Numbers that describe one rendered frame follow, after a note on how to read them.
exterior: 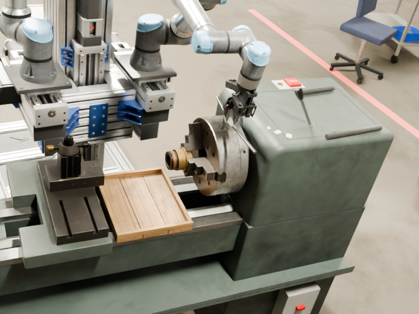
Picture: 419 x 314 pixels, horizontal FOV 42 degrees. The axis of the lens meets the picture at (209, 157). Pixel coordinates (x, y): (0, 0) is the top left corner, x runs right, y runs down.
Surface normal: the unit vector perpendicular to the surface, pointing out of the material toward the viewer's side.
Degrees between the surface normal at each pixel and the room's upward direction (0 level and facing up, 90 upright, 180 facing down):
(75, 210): 0
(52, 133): 90
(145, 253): 90
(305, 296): 90
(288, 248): 90
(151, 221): 0
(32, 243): 0
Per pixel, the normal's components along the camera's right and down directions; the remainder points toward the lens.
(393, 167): 0.16, -0.80
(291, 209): 0.38, 0.59
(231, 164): 0.41, 0.22
